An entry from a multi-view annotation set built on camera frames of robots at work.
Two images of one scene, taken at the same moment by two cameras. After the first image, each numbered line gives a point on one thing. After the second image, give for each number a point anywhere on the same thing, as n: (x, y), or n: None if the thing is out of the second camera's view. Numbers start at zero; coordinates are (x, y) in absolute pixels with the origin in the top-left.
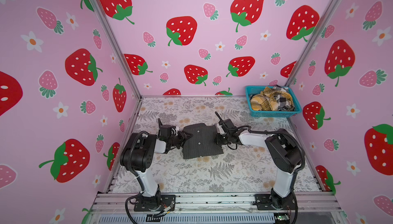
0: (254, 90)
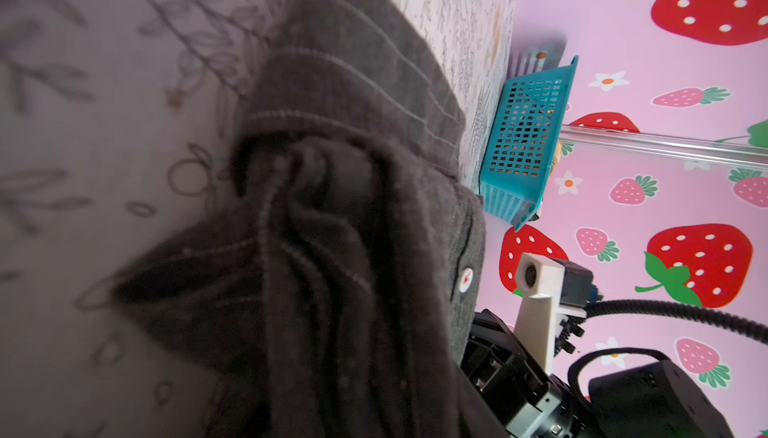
0: (525, 142)
